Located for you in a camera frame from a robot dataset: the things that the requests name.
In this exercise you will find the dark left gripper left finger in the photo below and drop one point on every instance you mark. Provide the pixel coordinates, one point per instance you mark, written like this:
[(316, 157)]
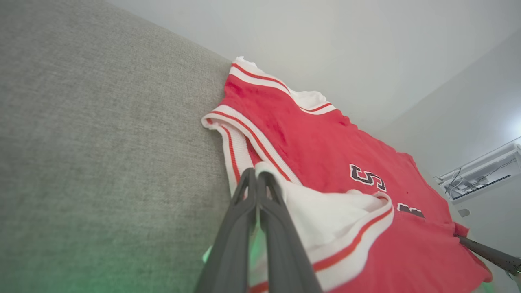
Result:
[(232, 240)]

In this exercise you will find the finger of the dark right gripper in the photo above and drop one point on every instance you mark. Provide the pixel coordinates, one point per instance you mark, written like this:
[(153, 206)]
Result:
[(488, 254)]

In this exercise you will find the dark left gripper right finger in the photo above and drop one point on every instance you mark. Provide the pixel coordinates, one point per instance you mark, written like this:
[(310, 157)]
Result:
[(285, 248)]

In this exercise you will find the red white basketball jersey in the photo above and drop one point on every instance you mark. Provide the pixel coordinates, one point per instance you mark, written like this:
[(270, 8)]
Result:
[(325, 150)]

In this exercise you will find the grey fabric sofa cushion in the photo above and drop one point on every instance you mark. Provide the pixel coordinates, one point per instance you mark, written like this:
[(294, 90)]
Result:
[(101, 142)]

